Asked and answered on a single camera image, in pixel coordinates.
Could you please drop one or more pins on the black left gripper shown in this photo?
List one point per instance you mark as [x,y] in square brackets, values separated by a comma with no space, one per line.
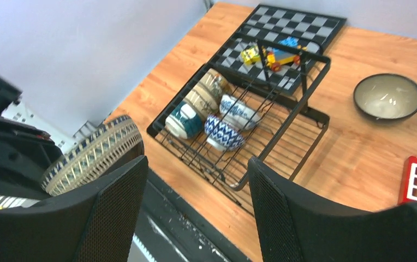
[26,152]

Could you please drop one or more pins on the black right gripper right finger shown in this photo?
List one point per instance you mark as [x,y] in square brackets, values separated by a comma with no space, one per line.
[295,224]

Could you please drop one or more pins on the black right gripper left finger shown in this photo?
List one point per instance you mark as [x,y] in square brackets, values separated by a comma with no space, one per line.
[94,222]

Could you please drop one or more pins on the black patterned rim bowl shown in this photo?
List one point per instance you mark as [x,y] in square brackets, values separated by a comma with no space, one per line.
[94,156]

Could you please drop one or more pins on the teal glazed large bowl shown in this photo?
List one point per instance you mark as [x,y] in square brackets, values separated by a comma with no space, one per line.
[386,97]

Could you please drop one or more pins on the blue white geometric bowl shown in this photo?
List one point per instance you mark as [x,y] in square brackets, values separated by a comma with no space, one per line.
[221,135]

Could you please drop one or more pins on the white blue rose bowl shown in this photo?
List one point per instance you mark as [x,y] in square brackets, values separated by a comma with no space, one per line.
[237,113]

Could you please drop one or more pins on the teal white dotted bowl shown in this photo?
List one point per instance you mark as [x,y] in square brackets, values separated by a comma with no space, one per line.
[183,122]

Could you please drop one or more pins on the beige floral bowl lower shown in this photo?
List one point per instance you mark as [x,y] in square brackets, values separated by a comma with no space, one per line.
[202,101]

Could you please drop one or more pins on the beige floral bowl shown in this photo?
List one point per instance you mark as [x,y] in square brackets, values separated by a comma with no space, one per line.
[216,84]
[202,101]

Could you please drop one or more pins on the beige floral bowl upper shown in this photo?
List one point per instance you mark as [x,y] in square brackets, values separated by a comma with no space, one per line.
[216,84]

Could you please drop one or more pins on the blue yellow toy brick car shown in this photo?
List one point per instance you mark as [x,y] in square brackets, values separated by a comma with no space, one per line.
[277,58]

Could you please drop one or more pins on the yellow owl toy block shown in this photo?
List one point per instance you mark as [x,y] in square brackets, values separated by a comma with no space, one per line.
[250,55]

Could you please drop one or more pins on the black and white chessboard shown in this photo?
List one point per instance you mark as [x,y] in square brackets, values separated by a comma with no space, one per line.
[313,31]

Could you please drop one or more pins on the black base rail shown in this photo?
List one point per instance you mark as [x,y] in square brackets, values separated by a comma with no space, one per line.
[169,229]

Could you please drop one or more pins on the black wire dish rack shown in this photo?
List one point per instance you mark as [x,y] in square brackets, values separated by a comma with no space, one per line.
[249,100]

